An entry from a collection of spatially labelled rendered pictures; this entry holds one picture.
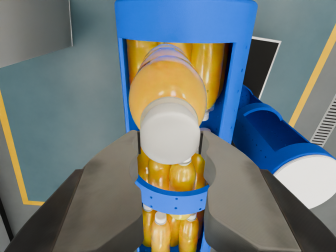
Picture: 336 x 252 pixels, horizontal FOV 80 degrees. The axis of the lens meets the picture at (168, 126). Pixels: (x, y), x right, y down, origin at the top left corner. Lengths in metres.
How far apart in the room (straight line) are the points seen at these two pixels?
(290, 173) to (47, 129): 1.83
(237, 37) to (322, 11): 1.56
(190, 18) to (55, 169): 2.11
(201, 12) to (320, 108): 1.92
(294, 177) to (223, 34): 0.64
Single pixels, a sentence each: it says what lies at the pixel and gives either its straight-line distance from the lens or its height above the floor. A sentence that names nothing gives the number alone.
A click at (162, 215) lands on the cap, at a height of 1.12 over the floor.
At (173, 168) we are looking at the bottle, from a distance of 0.53.
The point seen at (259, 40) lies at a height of 0.15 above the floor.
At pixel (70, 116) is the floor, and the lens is 1.91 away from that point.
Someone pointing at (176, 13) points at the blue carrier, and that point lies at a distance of 0.35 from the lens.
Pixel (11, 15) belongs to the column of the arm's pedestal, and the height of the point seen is 0.61.
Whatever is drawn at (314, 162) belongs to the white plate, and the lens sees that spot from 0.87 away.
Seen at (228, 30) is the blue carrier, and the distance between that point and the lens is 0.38.
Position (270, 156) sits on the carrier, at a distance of 0.87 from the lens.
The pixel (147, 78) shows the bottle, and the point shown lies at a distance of 0.16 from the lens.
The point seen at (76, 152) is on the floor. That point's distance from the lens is 2.10.
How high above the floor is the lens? 1.58
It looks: 62 degrees down
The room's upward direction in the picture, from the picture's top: 177 degrees clockwise
